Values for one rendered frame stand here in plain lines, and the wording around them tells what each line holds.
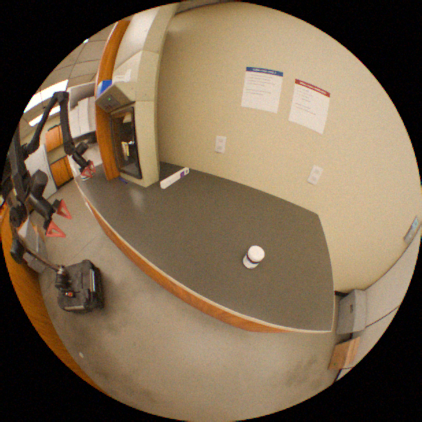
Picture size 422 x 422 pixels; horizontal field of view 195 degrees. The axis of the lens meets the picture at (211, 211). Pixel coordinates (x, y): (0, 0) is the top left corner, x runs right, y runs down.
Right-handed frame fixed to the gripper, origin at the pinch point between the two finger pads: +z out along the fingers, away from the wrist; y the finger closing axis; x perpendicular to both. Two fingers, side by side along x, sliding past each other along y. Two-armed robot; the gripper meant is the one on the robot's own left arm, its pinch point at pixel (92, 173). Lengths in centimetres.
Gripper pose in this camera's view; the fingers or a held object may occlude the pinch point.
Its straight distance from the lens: 97.6
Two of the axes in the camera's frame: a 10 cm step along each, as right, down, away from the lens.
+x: -7.9, 6.1, -0.7
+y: -5.2, -5.9, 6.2
